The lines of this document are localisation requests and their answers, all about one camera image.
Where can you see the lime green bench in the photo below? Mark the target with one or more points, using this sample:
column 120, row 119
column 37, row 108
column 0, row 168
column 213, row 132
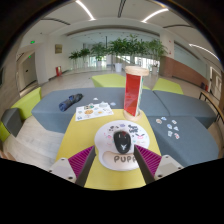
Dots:
column 168, row 86
column 28, row 103
column 108, row 80
column 3, row 131

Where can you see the dark grey ottoman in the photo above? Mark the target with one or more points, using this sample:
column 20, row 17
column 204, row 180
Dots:
column 11, row 121

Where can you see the grey upholstered bench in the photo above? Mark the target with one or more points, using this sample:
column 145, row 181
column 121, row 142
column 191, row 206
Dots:
column 185, row 106
column 50, row 108
column 193, row 145

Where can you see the brown wall plaque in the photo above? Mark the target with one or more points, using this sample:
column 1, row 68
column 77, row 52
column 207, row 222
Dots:
column 58, row 48

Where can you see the potted green plants group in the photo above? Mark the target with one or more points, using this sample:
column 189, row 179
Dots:
column 120, row 46

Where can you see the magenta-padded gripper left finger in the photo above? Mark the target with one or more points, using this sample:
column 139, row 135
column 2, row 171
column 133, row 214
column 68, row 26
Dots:
column 80, row 161

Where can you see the loose small stickers group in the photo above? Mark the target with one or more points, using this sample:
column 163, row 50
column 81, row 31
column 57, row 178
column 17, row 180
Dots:
column 169, row 126

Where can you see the ceiling strip lights group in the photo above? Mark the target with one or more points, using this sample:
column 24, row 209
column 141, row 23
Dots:
column 85, row 9

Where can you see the red wood-capped tower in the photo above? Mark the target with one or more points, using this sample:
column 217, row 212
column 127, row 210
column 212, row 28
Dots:
column 132, row 93

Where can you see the green exit sign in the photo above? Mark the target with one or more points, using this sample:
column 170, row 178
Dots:
column 32, row 42

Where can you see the red fire extinguisher box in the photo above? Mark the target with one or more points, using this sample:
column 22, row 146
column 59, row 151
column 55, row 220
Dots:
column 58, row 71

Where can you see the white printed mouse pad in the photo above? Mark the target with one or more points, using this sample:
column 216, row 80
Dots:
column 110, row 160

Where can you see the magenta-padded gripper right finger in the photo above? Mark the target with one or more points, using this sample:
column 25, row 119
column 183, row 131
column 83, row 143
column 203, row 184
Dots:
column 150, row 160

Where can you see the dark blue folded umbrella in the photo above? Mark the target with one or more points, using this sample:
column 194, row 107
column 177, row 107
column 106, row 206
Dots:
column 70, row 102

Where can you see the black computer mouse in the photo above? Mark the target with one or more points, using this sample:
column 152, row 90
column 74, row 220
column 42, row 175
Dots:
column 122, row 141

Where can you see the dark-framed chair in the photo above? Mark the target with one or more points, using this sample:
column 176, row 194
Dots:
column 208, row 97

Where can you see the white sticker sheet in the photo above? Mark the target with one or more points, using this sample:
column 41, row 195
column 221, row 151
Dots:
column 93, row 111

